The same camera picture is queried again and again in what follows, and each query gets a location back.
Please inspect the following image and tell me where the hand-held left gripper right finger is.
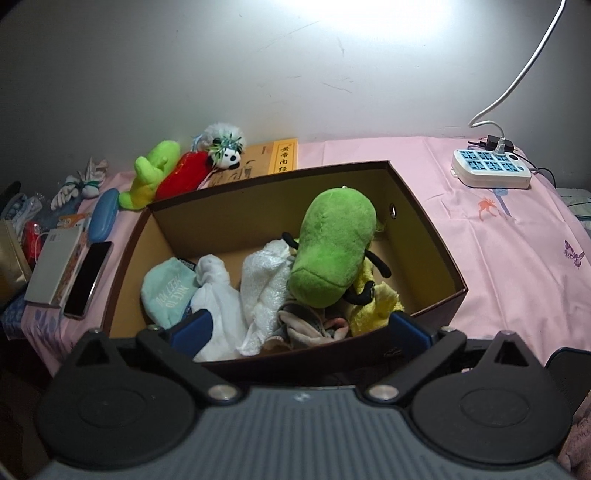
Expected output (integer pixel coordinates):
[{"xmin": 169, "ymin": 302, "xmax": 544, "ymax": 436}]
[{"xmin": 365, "ymin": 310, "xmax": 532, "ymax": 408}]

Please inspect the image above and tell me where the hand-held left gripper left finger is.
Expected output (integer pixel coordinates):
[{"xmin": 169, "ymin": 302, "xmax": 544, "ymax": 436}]
[{"xmin": 69, "ymin": 308, "xmax": 242, "ymax": 408}]

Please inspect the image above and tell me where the white sock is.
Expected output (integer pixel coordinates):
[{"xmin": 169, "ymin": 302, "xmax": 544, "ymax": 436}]
[{"xmin": 189, "ymin": 254, "xmax": 250, "ymax": 363}]

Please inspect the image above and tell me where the yellow cloth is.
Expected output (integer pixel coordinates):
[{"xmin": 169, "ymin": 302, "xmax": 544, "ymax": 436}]
[{"xmin": 348, "ymin": 258, "xmax": 404, "ymax": 337}]

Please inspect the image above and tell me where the white fuzzy cloth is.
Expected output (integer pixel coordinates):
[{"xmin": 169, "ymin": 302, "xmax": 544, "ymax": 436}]
[{"xmin": 238, "ymin": 239, "xmax": 296, "ymax": 356}]

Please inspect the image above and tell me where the grey and pink sock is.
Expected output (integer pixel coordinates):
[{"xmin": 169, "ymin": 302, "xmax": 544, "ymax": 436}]
[{"xmin": 277, "ymin": 300, "xmax": 352, "ymax": 347}]

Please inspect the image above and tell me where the brown cardboard box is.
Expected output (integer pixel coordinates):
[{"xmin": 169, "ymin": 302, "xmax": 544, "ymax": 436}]
[{"xmin": 100, "ymin": 160, "xmax": 469, "ymax": 384}]

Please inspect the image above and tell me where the mint green sock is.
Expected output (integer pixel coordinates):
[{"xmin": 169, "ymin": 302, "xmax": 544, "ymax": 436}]
[{"xmin": 141, "ymin": 257, "xmax": 199, "ymax": 330}]

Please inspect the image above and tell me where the black smartphone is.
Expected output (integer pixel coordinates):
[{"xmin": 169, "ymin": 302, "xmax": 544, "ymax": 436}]
[{"xmin": 63, "ymin": 241, "xmax": 114, "ymax": 320}]

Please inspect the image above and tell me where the pink printed sheet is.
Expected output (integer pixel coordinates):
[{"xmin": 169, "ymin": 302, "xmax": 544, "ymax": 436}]
[{"xmin": 21, "ymin": 136, "xmax": 591, "ymax": 370}]

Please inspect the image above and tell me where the blue glasses case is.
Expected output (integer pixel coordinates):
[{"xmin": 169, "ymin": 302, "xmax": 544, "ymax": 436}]
[{"xmin": 88, "ymin": 188, "xmax": 121, "ymax": 243}]

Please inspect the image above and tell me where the lime green plush toy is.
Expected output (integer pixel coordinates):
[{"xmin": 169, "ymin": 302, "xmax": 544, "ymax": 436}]
[{"xmin": 119, "ymin": 140, "xmax": 182, "ymax": 210}]

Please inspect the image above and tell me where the grey notebook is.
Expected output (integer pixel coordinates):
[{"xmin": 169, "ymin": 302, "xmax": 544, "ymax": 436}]
[{"xmin": 24, "ymin": 227, "xmax": 83, "ymax": 305}]

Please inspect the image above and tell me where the red plush toy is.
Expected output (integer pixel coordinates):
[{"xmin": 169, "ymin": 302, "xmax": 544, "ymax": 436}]
[{"xmin": 156, "ymin": 151, "xmax": 213, "ymax": 200}]

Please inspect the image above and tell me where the orange book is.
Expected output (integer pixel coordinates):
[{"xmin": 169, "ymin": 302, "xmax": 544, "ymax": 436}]
[{"xmin": 55, "ymin": 213, "xmax": 92, "ymax": 308}]

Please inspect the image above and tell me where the small panda plush toy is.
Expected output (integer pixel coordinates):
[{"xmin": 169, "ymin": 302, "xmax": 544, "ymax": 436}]
[{"xmin": 206, "ymin": 138, "xmax": 245, "ymax": 171}]

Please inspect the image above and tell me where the white power strip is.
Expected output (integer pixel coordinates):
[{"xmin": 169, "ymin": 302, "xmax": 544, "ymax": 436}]
[{"xmin": 451, "ymin": 148, "xmax": 533, "ymax": 190}]

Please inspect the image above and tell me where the red pouch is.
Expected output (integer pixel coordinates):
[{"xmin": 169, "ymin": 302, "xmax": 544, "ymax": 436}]
[{"xmin": 23, "ymin": 220, "xmax": 47, "ymax": 266}]

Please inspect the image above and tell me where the yellow book box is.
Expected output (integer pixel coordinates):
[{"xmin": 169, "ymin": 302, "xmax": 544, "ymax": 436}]
[{"xmin": 198, "ymin": 137, "xmax": 300, "ymax": 190}]

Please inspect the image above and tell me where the gold paper bag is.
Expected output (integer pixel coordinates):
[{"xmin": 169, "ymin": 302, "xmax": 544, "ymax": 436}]
[{"xmin": 0, "ymin": 219, "xmax": 32, "ymax": 301}]

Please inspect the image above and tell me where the white fluffy plush toy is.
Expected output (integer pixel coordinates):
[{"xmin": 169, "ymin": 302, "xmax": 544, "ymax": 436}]
[{"xmin": 193, "ymin": 122, "xmax": 245, "ymax": 151}]

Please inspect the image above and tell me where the black charger plug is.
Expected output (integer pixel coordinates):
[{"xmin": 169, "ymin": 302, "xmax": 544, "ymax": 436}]
[{"xmin": 480, "ymin": 135, "xmax": 514, "ymax": 154}]

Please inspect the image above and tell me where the blue and white packet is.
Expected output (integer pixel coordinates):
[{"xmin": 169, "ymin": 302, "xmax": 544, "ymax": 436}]
[{"xmin": 2, "ymin": 191, "xmax": 44, "ymax": 227}]

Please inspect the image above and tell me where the striped cloth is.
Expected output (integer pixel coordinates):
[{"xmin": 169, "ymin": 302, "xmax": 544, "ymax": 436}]
[{"xmin": 556, "ymin": 187, "xmax": 591, "ymax": 232}]

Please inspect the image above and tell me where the black cable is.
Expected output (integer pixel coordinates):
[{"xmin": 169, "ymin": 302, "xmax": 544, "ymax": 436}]
[{"xmin": 512, "ymin": 148, "xmax": 557, "ymax": 190}]

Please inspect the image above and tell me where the white cable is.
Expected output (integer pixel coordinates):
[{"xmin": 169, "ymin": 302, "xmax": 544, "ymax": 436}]
[{"xmin": 468, "ymin": 0, "xmax": 567, "ymax": 153}]

